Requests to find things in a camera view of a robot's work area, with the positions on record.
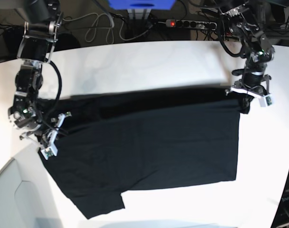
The black T-shirt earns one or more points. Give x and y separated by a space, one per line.
144 141

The grey power strip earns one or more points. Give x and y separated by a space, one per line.
191 24

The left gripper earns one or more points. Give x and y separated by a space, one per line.
251 81

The grey plastic panel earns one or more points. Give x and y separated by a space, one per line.
20 203

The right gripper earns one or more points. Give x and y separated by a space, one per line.
31 124

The blue box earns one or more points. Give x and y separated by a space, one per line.
141 4

